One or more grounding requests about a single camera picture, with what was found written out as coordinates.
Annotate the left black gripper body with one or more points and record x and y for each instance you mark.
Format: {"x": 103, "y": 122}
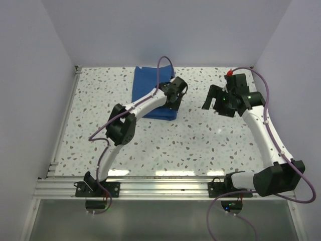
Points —
{"x": 174, "y": 106}

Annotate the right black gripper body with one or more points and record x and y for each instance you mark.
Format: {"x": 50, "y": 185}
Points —
{"x": 224, "y": 106}

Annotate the blue surgical drape cloth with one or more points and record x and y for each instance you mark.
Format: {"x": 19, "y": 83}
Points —
{"x": 144, "y": 81}

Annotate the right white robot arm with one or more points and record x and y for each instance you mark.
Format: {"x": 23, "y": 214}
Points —
{"x": 280, "y": 171}

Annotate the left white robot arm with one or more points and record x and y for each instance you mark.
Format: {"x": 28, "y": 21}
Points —
{"x": 120, "y": 130}

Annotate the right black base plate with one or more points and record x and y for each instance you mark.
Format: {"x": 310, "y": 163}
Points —
{"x": 224, "y": 188}

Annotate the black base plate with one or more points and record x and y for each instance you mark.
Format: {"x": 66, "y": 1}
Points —
{"x": 83, "y": 190}
{"x": 224, "y": 188}

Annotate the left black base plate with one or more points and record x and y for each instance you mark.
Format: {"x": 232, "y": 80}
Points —
{"x": 83, "y": 190}

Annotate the aluminium left side rail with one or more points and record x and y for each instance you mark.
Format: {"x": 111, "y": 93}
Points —
{"x": 53, "y": 160}

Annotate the aluminium rail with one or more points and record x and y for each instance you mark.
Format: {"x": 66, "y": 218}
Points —
{"x": 53, "y": 160}
{"x": 131, "y": 188}

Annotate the aluminium front rail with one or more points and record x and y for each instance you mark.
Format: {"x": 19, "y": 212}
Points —
{"x": 131, "y": 188}

